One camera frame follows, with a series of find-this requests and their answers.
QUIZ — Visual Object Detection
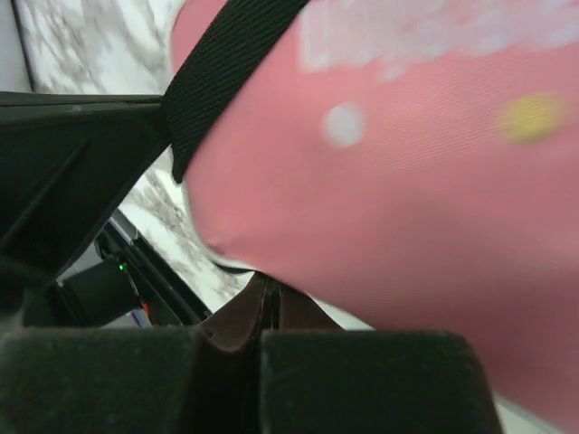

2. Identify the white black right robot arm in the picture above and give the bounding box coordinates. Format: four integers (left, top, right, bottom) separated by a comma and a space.
1, 92, 502, 433

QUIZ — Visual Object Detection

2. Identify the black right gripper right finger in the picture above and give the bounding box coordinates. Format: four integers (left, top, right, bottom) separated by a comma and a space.
260, 279, 502, 433

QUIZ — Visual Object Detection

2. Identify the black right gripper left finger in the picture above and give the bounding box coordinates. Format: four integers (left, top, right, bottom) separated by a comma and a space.
1, 276, 267, 433

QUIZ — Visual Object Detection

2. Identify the pink racket bag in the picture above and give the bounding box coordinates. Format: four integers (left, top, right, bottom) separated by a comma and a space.
175, 1, 578, 433

